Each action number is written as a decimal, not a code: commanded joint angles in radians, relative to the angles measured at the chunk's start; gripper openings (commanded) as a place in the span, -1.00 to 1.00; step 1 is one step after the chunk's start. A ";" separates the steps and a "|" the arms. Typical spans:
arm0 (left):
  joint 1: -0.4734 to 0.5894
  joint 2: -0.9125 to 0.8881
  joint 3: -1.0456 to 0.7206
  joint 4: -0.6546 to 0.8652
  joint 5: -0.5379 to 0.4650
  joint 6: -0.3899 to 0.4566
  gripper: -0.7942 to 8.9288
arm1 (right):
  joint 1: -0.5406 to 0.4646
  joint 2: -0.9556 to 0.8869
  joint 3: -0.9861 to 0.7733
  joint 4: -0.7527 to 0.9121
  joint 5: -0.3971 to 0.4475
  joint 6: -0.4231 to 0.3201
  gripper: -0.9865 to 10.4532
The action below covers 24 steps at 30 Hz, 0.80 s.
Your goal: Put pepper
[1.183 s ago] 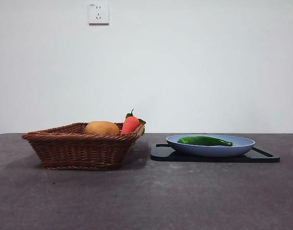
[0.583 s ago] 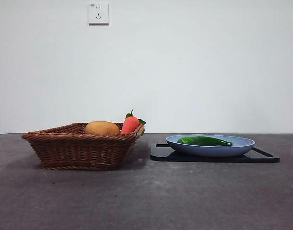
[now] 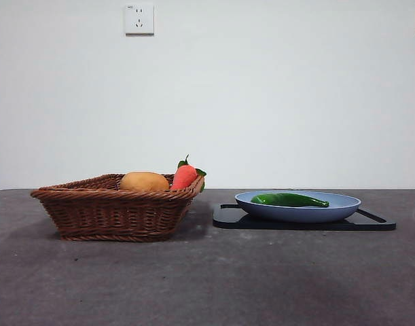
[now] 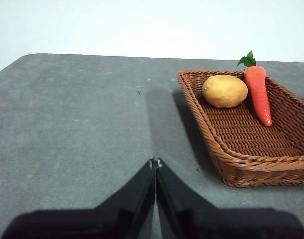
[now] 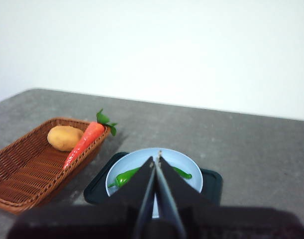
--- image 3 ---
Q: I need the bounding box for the green pepper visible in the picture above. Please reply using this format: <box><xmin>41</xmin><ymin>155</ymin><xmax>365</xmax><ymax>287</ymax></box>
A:
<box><xmin>250</xmin><ymin>192</ymin><xmax>330</xmax><ymax>209</ymax></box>

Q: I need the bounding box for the light blue round plate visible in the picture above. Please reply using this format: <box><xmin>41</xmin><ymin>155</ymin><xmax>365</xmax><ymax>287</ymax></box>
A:
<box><xmin>234</xmin><ymin>190</ymin><xmax>361</xmax><ymax>224</ymax></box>

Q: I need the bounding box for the orange carrot with green leaves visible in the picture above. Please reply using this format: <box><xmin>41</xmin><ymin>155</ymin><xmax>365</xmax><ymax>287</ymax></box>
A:
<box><xmin>169</xmin><ymin>154</ymin><xmax>207</xmax><ymax>193</ymax></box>

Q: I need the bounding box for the black rectangular tray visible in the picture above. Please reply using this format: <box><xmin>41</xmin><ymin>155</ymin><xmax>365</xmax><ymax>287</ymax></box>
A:
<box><xmin>213</xmin><ymin>202</ymin><xmax>397</xmax><ymax>232</ymax></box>

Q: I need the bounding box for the yellow-brown potato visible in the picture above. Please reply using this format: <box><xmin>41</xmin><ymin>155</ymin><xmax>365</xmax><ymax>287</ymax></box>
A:
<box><xmin>120</xmin><ymin>171</ymin><xmax>170</xmax><ymax>192</ymax></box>

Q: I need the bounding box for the brown wicker basket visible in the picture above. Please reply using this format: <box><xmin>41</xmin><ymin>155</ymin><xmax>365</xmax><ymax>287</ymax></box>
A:
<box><xmin>30</xmin><ymin>173</ymin><xmax>206</xmax><ymax>242</ymax></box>

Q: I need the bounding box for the white wall socket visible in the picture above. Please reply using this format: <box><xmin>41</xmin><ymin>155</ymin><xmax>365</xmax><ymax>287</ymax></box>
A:
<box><xmin>124</xmin><ymin>3</ymin><xmax>155</xmax><ymax>36</ymax></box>

